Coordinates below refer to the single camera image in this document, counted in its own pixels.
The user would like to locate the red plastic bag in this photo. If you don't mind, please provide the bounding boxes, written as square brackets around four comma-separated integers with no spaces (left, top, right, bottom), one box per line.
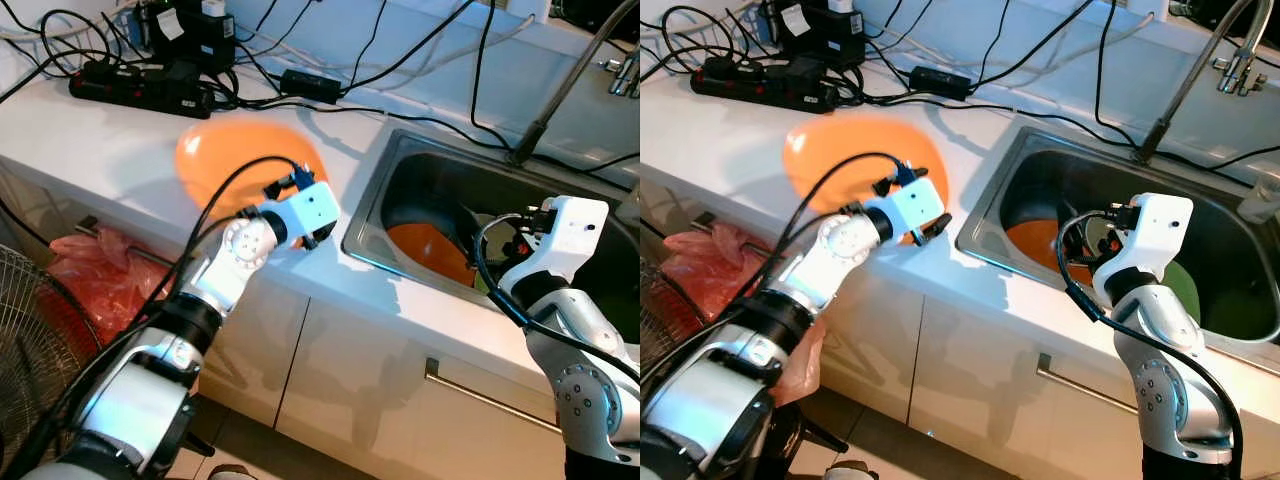
[655,228,831,406]
[45,225,171,346]

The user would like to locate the white kitchen cabinet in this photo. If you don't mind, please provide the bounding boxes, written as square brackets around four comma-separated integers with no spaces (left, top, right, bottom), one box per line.
[640,170,1280,480]
[0,155,581,480]

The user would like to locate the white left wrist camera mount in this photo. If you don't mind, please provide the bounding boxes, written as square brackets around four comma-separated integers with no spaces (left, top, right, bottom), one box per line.
[258,182,341,241]
[868,178,951,236]

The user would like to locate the metal cabinet handle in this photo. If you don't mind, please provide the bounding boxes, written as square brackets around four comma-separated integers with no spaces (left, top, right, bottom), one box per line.
[1035,352,1141,416]
[75,215,171,269]
[688,210,761,251]
[425,358,561,436]

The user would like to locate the black charger with white labels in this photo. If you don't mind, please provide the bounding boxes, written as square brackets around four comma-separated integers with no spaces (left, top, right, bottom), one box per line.
[760,0,866,69]
[135,0,236,71]

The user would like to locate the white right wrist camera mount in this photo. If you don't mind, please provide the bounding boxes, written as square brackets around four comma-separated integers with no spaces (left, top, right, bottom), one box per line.
[520,195,611,286]
[1100,192,1196,291]

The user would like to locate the stainless steel sink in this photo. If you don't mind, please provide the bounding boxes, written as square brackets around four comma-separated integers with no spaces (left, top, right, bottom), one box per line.
[955,125,1280,346]
[342,128,640,346]

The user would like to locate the black box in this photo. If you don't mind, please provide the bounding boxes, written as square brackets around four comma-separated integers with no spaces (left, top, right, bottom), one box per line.
[550,0,640,29]
[1170,0,1280,31]

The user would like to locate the orange plastic plate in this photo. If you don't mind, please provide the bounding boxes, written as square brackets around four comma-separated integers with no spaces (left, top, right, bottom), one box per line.
[175,120,329,219]
[782,112,951,246]

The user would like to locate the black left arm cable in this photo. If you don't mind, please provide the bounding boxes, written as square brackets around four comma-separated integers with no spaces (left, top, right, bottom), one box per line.
[640,152,906,441]
[0,155,301,480]

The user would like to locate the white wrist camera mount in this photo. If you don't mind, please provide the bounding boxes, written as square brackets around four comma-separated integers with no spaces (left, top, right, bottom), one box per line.
[520,195,611,286]
[258,182,341,241]
[1100,192,1196,291]
[868,178,951,236]

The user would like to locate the black power adapter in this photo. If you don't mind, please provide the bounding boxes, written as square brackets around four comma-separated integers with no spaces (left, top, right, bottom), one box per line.
[908,65,973,101]
[280,68,343,104]

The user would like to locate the orange plastic bowl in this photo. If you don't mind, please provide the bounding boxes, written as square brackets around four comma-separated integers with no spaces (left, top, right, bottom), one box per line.
[1003,218,1096,286]
[385,222,479,289]

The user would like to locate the metal tap valve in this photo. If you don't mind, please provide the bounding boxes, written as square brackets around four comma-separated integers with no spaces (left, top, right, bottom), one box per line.
[1210,45,1271,99]
[600,50,640,101]

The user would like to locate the black power strip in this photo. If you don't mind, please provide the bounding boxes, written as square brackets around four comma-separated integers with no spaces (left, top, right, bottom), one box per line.
[68,60,216,119]
[690,57,841,113]

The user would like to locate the metal grille fan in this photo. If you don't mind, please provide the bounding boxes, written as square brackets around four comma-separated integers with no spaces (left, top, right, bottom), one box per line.
[640,285,691,371]
[0,245,106,471]

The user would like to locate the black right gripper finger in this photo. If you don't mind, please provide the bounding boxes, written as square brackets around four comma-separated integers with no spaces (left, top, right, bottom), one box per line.
[458,205,493,269]

